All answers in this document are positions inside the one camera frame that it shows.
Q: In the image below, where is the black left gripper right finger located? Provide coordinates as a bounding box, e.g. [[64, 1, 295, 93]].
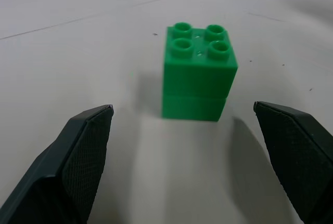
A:
[[253, 101, 333, 224]]

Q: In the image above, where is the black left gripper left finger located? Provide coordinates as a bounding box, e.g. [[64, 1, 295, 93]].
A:
[[0, 104, 115, 224]]

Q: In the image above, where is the green studded building block cube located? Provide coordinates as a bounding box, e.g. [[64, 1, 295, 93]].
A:
[[161, 22, 239, 123]]

